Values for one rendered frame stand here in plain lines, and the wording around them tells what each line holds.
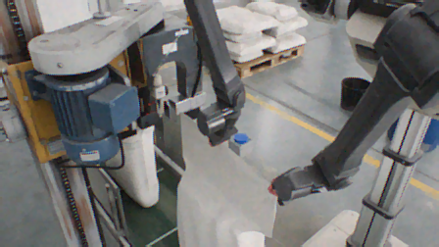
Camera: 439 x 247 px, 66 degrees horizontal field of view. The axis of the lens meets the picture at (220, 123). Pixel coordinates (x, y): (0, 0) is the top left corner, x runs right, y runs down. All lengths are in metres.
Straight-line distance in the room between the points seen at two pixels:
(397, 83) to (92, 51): 0.62
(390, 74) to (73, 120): 0.71
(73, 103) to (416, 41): 0.72
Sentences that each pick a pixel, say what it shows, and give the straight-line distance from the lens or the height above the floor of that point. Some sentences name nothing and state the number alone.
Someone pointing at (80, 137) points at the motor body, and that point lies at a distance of 0.93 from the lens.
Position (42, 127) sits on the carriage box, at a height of 1.14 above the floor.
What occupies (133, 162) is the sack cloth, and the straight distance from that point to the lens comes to 1.66.
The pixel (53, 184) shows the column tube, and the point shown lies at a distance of 1.29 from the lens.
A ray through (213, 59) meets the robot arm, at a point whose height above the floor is 1.37.
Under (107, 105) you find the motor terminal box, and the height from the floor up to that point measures 1.30.
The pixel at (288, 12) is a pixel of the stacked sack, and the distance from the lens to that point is 4.55.
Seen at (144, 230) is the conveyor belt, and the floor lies 0.38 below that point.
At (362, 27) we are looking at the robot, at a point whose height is 1.40.
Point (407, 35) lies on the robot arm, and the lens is 0.46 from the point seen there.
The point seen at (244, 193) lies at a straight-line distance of 1.07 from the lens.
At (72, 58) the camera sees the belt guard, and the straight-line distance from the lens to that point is 0.82.
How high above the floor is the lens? 1.68
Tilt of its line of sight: 32 degrees down
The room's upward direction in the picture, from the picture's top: 1 degrees clockwise
